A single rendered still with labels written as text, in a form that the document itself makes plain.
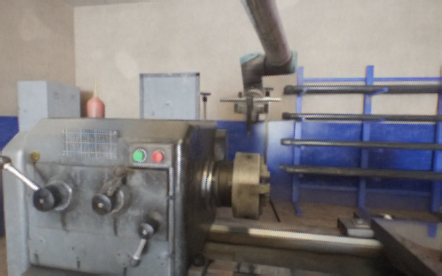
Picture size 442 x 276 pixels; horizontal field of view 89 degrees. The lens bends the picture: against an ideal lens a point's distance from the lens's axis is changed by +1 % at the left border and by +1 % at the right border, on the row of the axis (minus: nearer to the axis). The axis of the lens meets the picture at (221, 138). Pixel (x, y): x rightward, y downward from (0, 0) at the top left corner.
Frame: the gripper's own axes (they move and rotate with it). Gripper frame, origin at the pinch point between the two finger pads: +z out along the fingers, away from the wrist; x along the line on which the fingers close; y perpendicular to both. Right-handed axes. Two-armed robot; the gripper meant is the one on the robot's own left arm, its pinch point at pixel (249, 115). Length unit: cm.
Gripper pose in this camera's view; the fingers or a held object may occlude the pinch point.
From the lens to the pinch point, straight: 79.2
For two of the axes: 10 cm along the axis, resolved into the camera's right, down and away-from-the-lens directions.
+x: 9.8, 0.4, -1.8
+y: -0.4, -9.0, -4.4
